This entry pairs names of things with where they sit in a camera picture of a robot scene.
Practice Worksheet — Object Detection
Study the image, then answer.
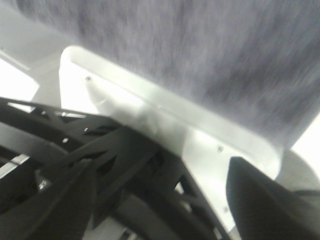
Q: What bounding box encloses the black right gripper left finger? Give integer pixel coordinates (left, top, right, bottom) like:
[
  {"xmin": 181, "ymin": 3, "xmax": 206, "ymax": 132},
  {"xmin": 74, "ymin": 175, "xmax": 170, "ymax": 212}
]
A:
[{"xmin": 0, "ymin": 160, "xmax": 96, "ymax": 240}]

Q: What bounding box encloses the dark grey towel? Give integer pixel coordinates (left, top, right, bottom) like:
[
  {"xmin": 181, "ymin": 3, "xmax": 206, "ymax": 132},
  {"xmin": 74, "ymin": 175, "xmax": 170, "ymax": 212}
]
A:
[{"xmin": 7, "ymin": 0, "xmax": 320, "ymax": 148}]

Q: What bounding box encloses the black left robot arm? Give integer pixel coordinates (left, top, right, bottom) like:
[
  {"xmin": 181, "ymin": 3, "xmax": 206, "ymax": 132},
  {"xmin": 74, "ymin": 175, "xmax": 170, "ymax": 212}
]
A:
[{"xmin": 0, "ymin": 98, "xmax": 229, "ymax": 240}]

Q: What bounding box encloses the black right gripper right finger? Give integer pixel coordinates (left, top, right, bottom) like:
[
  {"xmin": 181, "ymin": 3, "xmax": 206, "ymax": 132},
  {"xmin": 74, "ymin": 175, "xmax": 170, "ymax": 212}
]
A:
[{"xmin": 226, "ymin": 157, "xmax": 320, "ymax": 240}]

